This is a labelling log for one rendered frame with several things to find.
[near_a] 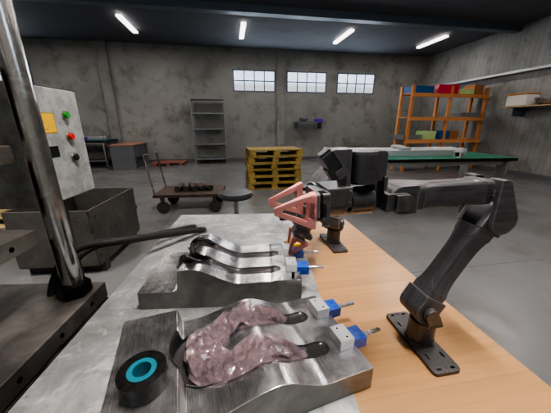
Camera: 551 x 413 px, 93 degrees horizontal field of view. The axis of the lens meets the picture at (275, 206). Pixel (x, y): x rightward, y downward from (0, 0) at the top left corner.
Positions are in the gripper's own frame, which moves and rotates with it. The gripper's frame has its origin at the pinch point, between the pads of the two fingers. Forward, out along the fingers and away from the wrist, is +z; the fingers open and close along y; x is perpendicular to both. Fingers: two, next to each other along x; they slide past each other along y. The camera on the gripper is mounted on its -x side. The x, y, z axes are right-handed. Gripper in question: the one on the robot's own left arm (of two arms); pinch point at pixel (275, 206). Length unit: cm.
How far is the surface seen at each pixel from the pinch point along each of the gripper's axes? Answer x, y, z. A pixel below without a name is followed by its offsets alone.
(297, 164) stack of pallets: 71, -494, -134
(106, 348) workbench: 38, -12, 43
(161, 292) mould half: 32, -25, 31
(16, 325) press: 39, -27, 73
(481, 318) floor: 124, -79, -163
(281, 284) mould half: 32.1, -20.4, -4.6
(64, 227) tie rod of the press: 14, -39, 61
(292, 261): 28.0, -26.1, -9.4
